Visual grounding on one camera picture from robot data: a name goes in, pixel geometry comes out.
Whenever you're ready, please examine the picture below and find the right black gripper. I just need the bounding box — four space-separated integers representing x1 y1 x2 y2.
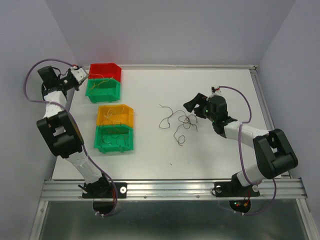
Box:
182 92 217 123

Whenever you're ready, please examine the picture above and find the yellow wire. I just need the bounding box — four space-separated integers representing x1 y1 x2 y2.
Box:
100 107 128 126

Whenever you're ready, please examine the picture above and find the dark wire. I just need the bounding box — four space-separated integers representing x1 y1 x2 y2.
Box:
97 124 136 148

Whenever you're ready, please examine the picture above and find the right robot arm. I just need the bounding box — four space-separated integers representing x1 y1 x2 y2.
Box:
183 93 298 195

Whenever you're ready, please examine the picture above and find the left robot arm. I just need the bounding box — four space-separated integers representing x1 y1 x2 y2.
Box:
36 65 111 197

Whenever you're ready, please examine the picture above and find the red plastic bin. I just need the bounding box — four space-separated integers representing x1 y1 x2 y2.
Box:
88 62 122 82

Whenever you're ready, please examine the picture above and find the far green plastic bin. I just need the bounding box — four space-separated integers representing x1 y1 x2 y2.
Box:
85 78 121 103

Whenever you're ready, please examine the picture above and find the green plastic bin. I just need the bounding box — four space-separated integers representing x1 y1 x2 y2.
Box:
85 78 121 103
94 125 134 154

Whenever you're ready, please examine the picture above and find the yellow plastic bin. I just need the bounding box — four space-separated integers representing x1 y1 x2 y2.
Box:
96 104 134 128

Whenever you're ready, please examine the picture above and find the near green plastic bin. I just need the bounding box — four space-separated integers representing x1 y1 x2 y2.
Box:
94 125 134 154

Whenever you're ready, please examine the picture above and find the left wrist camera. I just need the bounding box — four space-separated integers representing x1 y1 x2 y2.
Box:
70 65 89 85

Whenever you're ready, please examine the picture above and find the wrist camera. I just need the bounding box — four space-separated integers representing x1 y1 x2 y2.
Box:
210 86 222 98
70 65 89 85

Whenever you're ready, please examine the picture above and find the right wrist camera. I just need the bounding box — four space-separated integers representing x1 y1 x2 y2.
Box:
210 86 222 98

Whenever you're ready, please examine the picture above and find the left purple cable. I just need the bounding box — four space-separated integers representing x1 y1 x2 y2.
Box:
23 58 119 218

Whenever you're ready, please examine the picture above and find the aluminium back rail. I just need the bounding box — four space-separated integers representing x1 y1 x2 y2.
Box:
119 64 258 70

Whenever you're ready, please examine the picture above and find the aluminium rail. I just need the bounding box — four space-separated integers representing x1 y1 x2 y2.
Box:
40 178 308 202
248 69 293 179
119 64 258 70

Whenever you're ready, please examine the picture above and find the aluminium right side rail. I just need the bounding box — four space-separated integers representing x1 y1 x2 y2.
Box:
248 69 293 179

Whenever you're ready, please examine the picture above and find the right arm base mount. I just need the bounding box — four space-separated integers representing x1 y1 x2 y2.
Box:
211 174 260 214

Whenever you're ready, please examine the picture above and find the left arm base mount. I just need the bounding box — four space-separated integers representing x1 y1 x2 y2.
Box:
78 182 128 218

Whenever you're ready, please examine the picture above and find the aluminium front rail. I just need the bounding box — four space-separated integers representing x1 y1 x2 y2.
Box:
40 178 308 202

